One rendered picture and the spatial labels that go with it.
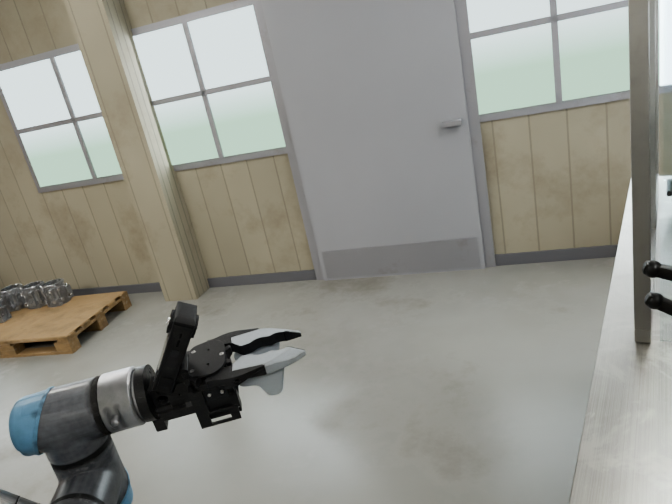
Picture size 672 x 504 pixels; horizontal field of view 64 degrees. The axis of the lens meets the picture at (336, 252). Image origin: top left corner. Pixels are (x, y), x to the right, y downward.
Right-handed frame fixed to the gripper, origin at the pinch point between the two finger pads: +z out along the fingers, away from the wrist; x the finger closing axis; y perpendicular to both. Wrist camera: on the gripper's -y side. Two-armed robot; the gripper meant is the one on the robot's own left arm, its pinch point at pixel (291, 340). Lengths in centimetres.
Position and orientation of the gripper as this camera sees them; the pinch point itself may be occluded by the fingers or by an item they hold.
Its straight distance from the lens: 71.3
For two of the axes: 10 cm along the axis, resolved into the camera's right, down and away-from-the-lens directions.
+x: 1.9, 4.2, -8.9
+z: 9.7, -2.4, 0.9
